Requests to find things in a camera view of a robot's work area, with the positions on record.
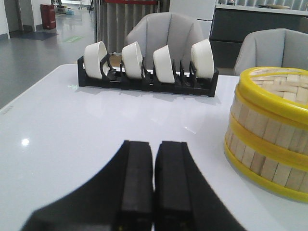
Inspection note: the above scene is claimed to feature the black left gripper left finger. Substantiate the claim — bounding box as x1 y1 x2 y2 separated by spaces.
22 141 153 231

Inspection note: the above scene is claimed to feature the black bowl rack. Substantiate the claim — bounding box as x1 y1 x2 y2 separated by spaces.
77 54 219 97

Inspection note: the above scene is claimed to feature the dark counter cabinet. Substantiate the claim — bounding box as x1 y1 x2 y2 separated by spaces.
210 4 308 69

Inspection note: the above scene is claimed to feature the white cabinet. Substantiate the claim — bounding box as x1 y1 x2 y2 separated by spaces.
169 0 216 21

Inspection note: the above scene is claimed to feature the right grey chair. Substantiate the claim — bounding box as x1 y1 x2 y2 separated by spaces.
234 28 308 76

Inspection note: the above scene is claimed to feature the left grey chair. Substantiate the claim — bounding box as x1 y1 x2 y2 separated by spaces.
126 12 204 71

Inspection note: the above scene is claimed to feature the grey chair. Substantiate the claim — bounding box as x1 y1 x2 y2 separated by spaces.
234 28 308 76
126 12 204 71

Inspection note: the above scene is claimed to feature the bamboo steamer basket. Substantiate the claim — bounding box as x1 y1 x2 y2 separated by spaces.
224 121 308 202
225 91 308 171

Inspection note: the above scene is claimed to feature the red bin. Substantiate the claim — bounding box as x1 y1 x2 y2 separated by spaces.
40 4 56 29

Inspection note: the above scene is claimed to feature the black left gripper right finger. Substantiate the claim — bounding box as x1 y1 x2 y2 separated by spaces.
154 141 244 231

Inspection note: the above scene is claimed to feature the white bowl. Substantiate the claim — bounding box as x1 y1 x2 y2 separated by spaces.
122 41 142 79
84 41 107 79
153 45 175 84
191 39 214 79

